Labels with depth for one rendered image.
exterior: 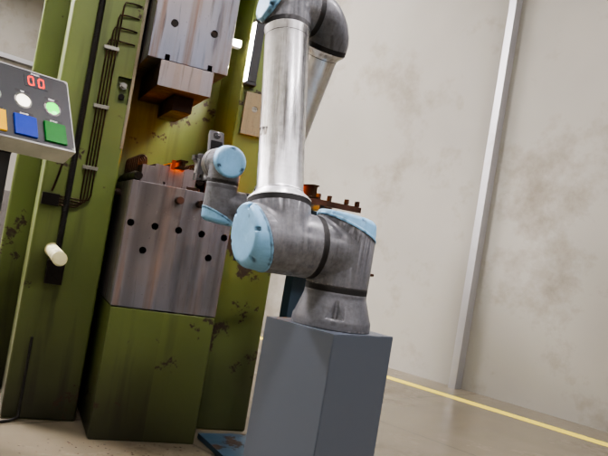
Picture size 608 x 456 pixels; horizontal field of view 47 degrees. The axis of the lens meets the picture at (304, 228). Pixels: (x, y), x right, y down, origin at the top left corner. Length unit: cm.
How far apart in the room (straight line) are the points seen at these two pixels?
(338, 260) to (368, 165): 418
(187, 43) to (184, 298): 93
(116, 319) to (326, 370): 116
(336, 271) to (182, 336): 110
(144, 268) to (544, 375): 301
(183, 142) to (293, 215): 163
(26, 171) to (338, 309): 185
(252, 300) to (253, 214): 137
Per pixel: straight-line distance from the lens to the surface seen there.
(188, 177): 264
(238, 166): 196
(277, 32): 176
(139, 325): 258
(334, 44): 187
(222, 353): 288
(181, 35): 270
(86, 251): 272
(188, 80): 267
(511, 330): 493
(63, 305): 274
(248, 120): 284
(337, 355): 158
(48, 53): 321
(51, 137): 239
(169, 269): 257
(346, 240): 162
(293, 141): 164
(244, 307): 287
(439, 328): 521
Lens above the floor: 77
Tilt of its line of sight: 2 degrees up
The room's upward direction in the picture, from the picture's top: 10 degrees clockwise
